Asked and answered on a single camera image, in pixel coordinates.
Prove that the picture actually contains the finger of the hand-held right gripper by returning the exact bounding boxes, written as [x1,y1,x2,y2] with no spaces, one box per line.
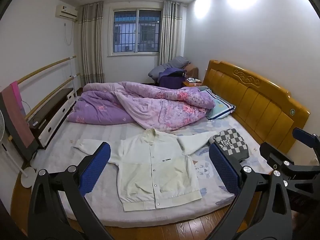
[292,127,320,153]
[259,142,320,178]

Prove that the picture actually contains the pink towel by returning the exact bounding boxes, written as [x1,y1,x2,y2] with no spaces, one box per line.
[1,81,35,147]

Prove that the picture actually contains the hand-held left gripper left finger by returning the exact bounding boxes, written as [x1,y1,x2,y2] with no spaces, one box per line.
[27,141,118,240]

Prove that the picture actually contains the wooden nightstand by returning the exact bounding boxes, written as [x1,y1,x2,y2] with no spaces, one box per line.
[182,78,203,88]

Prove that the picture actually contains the barred window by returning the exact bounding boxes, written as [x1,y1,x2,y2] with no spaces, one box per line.
[108,7,162,57]

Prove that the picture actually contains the wooden wall bar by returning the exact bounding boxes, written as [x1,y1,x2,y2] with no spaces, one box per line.
[16,56,77,85]
[25,74,80,120]

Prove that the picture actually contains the grey striped curtain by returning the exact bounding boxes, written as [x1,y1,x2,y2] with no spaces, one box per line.
[158,0,186,67]
[79,1,105,84]

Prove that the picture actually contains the white standing fan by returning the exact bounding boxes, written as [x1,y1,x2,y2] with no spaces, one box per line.
[0,110,37,188]

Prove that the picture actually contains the wooden bed headboard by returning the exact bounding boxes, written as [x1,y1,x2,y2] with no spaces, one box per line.
[202,59,310,154]

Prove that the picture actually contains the purple floral quilt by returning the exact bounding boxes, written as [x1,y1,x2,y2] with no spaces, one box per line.
[67,81,217,133]

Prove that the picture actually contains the white air conditioner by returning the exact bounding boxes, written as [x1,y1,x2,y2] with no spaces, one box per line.
[55,4,78,22]

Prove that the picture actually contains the air conditioner cable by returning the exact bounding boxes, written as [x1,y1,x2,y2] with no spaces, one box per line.
[64,21,76,46]

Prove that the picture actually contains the brown armchair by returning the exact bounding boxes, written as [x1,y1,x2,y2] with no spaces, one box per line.
[186,64,199,81]

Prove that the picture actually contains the grey pillows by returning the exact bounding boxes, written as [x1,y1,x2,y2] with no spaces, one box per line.
[148,56,192,80]

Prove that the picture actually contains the blue striped pillow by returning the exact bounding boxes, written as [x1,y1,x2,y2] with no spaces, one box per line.
[200,88,236,121]

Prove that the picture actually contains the folded checkered grey sweater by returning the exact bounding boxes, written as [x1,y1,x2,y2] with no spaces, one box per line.
[212,128,250,162]

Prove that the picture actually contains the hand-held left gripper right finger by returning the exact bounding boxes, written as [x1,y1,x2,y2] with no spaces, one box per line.
[209,142,293,240]

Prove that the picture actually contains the black and white cabinet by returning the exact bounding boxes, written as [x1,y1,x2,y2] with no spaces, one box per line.
[29,88,76,150]

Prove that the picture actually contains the white button-up jacket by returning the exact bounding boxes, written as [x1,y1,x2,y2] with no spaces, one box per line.
[73,128,218,212]

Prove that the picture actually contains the dark purple cloth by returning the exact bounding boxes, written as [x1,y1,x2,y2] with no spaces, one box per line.
[159,67,187,90]

